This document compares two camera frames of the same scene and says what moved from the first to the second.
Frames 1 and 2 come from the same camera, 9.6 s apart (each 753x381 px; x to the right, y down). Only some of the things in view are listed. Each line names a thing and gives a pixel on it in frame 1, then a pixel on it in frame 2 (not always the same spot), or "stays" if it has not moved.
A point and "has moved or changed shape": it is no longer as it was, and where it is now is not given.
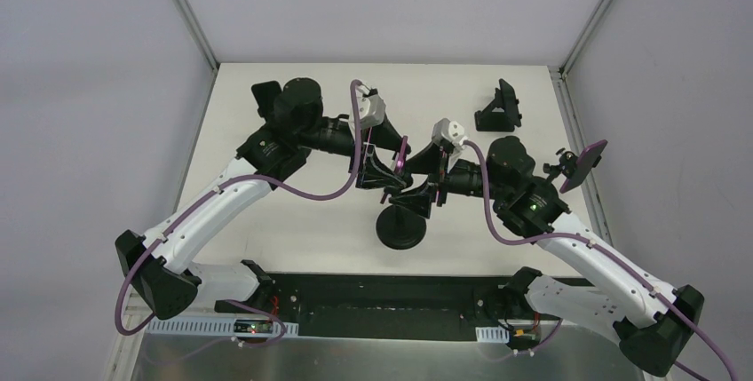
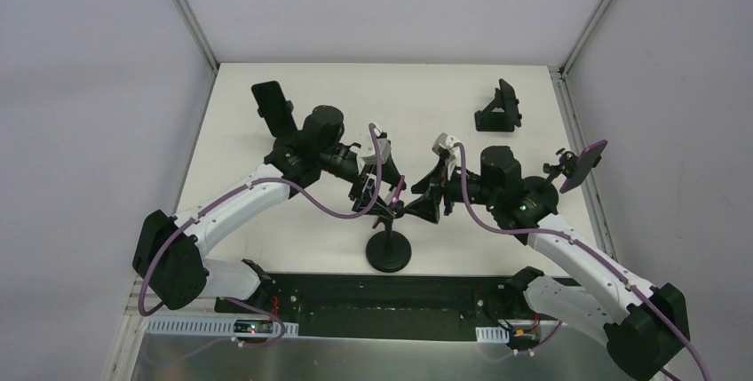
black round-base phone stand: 400,228 has moved or changed shape
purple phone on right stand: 584,164 stays
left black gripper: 365,158 → 372,181
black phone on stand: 265,94 stays
